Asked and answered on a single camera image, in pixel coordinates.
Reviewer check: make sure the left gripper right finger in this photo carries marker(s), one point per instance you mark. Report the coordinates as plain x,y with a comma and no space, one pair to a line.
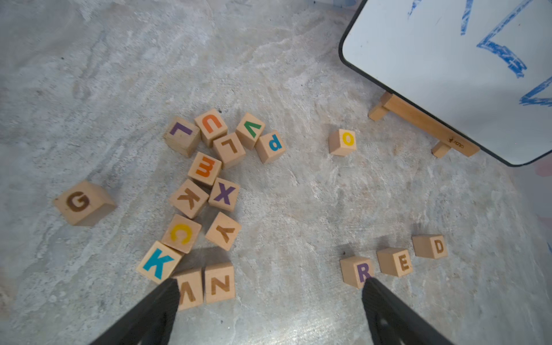
391,321

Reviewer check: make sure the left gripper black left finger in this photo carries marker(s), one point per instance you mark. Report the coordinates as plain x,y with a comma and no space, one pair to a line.
150,321

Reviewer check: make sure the brown E letter block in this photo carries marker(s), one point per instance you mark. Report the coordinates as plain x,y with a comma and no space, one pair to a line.
395,261

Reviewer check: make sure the purple R letter block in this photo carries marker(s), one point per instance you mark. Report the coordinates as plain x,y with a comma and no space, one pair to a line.
357,270

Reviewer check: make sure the brown D letter block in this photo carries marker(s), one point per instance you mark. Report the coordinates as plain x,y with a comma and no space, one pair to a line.
430,246

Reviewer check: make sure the brown V letter block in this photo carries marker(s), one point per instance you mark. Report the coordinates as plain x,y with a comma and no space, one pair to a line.
191,287

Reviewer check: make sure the teal K letter block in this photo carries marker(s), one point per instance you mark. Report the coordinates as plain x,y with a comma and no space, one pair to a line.
159,263

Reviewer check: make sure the brown N letter block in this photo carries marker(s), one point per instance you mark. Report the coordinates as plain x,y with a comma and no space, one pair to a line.
219,282

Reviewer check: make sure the yellow C letter block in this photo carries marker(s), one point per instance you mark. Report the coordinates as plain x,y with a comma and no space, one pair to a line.
182,234

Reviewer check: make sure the brown Y letter block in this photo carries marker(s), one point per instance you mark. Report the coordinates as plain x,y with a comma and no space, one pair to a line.
223,231

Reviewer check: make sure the brown K letter block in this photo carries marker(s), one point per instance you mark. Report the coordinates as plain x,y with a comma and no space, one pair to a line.
189,199

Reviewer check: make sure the brown G letter block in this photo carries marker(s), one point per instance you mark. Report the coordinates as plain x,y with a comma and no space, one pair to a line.
85,204

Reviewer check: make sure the purple X letter block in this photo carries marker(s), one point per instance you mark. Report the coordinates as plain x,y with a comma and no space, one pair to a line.
224,194

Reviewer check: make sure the orange E letter block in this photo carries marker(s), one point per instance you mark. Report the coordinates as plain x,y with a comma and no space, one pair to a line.
205,169

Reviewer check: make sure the yellow O letter block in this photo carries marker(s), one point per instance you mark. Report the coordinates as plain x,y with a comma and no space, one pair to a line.
342,142

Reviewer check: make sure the purple L letter block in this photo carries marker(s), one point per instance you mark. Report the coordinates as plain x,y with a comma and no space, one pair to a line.
182,136

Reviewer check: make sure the brown L letter block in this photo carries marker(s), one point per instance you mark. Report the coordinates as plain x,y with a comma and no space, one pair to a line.
230,150

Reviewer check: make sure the orange U letter block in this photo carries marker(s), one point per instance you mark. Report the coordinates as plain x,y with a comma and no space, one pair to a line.
212,126

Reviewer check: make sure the teal P letter block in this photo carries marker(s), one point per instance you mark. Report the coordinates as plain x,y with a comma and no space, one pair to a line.
270,147

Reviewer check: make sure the green V letter block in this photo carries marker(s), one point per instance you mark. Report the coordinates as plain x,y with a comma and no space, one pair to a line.
249,130

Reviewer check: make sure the wooden easel stand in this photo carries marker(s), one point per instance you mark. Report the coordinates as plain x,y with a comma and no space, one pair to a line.
447,138

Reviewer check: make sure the whiteboard with RED text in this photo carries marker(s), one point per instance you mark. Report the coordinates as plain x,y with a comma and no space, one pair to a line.
482,68

